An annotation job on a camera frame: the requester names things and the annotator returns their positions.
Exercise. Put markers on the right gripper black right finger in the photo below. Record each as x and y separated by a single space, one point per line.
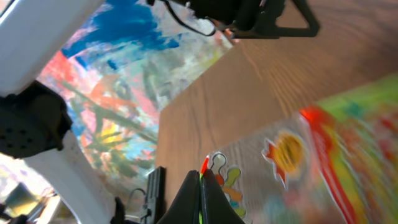
215 208

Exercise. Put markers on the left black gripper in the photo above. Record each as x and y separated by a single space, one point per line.
247 19

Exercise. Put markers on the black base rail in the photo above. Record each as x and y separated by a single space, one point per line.
154 200

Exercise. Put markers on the colourful painted sheet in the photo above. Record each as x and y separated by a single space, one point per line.
122 66

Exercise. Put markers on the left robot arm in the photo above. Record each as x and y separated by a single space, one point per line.
35 125

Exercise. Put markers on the green snack mix bag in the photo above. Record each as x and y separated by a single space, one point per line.
333 162

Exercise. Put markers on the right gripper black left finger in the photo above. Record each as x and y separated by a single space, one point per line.
186 205

